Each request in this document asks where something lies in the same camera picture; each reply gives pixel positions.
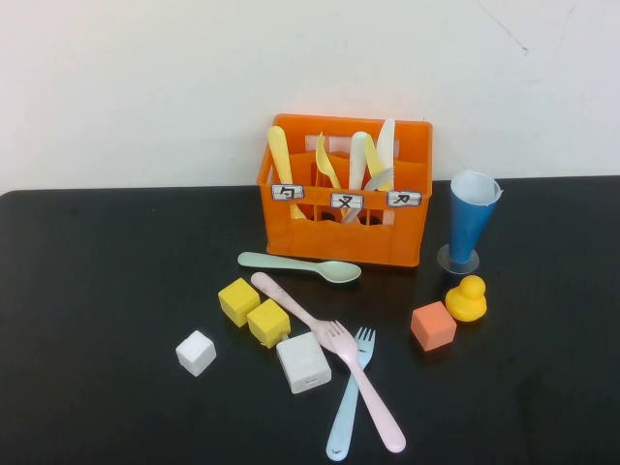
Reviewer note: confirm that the cream plastic fork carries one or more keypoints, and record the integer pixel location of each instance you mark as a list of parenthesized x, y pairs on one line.
[(357, 160)]

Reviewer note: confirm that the pink plastic fork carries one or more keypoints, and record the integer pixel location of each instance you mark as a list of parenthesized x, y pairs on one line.
[(373, 397)]

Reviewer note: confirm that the light blue plastic fork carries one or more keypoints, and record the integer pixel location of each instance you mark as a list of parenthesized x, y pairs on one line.
[(345, 416)]

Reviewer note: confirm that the orange plastic cutlery crate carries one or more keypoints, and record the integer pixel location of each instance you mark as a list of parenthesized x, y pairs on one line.
[(339, 242)]

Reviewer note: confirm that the white paper label with character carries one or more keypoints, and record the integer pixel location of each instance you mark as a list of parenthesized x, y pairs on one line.
[(347, 200), (404, 198), (288, 192)]

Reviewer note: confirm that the green plastic spoon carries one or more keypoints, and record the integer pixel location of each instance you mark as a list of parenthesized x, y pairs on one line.
[(339, 272)]

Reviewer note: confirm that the grey plastic fork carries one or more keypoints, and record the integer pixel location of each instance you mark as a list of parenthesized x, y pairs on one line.
[(380, 180)]

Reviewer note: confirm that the yellow plastic spoon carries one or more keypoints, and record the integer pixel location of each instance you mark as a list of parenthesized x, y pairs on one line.
[(280, 150)]

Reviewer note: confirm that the yellow plastic knife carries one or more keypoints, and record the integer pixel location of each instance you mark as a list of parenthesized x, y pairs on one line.
[(374, 162)]

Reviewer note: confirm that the yellow foam cube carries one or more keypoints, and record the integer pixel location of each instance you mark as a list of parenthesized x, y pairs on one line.
[(238, 300), (268, 322)]

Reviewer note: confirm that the white plastic knife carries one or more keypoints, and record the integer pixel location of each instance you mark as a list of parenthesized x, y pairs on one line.
[(387, 138)]

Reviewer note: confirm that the white charger block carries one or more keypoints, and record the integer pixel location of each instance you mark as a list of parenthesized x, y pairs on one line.
[(304, 363)]

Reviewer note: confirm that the orange foam cube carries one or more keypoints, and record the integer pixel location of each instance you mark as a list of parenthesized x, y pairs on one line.
[(433, 325)]

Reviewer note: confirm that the blue paper cone cup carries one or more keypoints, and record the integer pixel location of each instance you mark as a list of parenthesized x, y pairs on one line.
[(467, 223)]

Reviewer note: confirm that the white foam cube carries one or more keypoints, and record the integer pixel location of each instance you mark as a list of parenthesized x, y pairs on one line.
[(195, 353)]

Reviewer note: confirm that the yellow rubber duck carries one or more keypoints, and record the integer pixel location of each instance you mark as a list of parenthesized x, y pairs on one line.
[(466, 302)]

